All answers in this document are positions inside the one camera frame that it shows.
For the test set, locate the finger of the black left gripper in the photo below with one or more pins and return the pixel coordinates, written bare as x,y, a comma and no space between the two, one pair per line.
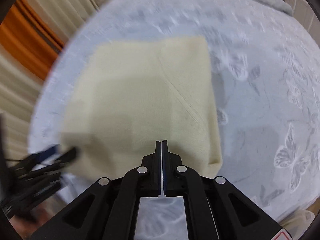
48,153
68,156

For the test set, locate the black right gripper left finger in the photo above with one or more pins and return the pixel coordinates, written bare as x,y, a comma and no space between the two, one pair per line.
108,209

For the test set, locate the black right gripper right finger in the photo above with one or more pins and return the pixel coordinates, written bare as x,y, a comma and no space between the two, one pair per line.
215,208

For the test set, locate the cream knit sweater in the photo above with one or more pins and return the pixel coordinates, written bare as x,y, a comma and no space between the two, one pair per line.
132,94

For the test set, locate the orange curtain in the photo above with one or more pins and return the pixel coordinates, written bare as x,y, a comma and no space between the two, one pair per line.
29,40

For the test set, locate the grey butterfly bed sheet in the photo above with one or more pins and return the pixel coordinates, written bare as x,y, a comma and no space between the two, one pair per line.
265,76

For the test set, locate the cream sheer curtain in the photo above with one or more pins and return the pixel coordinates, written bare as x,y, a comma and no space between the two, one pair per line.
19,87

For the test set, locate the white panelled wardrobe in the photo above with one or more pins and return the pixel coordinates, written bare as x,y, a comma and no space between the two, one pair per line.
303,13

